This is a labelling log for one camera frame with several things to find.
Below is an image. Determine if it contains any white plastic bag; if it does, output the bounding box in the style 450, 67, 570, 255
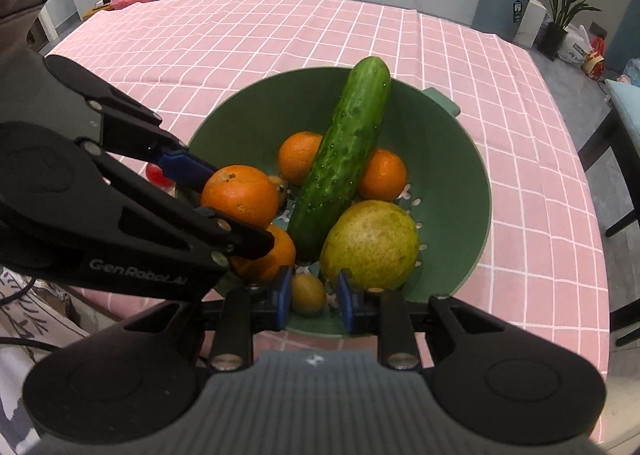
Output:
558, 25, 592, 66

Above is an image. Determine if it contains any black chair frame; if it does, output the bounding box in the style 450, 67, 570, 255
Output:
579, 108, 639, 348

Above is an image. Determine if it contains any grey trash bin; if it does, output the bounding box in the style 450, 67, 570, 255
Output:
471, 0, 530, 42

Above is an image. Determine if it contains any large orange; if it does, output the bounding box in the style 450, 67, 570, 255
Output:
201, 164, 279, 230

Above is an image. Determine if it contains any potted long leaf plant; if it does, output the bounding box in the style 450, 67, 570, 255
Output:
538, 0, 601, 60

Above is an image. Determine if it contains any green cucumber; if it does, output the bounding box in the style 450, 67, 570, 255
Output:
288, 56, 392, 261

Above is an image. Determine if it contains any yellow green pear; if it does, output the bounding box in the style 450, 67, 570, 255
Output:
320, 200, 420, 290

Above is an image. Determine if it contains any small orange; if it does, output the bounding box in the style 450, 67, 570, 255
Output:
357, 148, 408, 202
231, 224, 296, 285

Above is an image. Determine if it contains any pink checked tablecloth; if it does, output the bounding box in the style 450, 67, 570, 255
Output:
46, 0, 612, 443

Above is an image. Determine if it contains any red cherry tomato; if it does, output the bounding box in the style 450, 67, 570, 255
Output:
144, 163, 175, 188

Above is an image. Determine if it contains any green colander bowl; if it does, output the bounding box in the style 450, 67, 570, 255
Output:
174, 66, 493, 340

